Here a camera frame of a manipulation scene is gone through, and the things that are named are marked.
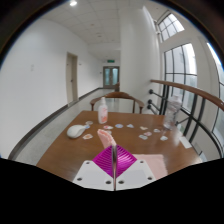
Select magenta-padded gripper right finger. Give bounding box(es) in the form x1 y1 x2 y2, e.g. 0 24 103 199
115 144 158 192

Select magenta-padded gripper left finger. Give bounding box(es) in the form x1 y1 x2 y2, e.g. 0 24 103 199
72 144 116 192

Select pink waffle towel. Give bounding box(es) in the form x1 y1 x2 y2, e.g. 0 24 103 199
96 128 169 181

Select white computer mouse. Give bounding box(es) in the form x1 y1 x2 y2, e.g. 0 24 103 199
66 124 87 139

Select white paper card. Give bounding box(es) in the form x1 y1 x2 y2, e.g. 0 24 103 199
179 135 193 149

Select white spray bottle orange label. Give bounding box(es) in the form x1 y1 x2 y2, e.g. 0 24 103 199
97 96 109 125

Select clear plastic water bottle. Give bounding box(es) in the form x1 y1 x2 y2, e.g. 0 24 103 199
162 94 183 131

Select wooden armchair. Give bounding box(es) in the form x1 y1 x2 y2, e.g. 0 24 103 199
89 91 145 114

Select beige single door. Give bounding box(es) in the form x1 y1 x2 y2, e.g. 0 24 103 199
65 52 79 106

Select wooden handrail black railing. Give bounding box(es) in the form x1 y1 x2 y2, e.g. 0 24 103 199
146 78 224 158

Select glazed double door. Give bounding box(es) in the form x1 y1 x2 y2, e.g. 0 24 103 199
102 65 120 88

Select tall black-framed window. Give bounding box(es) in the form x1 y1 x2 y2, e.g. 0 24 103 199
163 42 198 114

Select wide black-framed window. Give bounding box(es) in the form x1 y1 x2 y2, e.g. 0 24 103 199
206 43 224 148

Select arched black-framed window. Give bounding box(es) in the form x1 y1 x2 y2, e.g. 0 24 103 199
156 13 186 43

